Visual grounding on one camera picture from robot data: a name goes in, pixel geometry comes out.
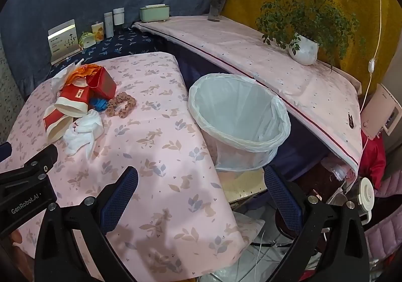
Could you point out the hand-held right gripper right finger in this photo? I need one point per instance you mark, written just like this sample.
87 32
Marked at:
282 198

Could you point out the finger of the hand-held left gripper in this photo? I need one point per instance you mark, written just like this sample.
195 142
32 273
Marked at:
31 161

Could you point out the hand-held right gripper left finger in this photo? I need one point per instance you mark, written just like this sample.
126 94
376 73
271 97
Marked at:
121 203

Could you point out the white trash bin with liner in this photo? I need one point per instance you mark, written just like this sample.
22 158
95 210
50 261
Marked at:
238 118

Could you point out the red cardboard box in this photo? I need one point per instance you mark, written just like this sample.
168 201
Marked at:
103 84

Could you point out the person's left hand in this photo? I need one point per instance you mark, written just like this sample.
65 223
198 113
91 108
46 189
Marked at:
15 237

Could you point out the beige board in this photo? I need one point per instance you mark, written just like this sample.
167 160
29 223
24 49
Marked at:
245 184

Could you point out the red paper cup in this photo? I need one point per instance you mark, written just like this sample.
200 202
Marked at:
53 122
73 96

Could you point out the dark purple cloth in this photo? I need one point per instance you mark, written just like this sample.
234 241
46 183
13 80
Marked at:
301 150

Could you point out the clear plastic bag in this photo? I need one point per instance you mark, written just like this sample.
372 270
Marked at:
336 169

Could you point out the pink floral tablecloth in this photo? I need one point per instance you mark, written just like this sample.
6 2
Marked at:
157 144

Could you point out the blue plastic piece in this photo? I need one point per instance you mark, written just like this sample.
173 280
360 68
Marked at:
99 103

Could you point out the brown spotted scrunchie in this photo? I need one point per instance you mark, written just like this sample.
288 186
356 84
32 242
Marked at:
110 111

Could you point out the red garment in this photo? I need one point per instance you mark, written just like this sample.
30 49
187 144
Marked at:
373 156

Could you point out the orange plastic bag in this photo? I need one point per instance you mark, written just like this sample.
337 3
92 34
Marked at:
86 70

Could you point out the pink padded jacket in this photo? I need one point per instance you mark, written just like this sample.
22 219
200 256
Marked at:
389 228

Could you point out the white box with floral print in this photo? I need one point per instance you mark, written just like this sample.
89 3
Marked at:
62 42

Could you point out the white appliance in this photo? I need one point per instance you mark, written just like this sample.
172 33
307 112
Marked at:
377 112

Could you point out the green packet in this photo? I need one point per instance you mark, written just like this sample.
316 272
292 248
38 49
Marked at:
87 40

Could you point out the small yellow box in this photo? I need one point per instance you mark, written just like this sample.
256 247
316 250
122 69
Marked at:
97 32

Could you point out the navy floral cloth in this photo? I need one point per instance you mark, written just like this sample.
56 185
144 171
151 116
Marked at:
125 43

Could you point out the green plant in white pot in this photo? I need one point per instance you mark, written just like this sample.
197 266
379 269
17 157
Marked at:
304 48

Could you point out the pink dotted shelf cloth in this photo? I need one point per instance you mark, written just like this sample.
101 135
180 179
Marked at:
251 49

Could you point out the white slim bottle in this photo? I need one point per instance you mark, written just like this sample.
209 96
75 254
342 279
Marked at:
108 26

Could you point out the white jar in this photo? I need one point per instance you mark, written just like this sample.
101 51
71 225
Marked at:
118 16

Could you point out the green tissue box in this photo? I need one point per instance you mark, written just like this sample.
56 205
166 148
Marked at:
154 13

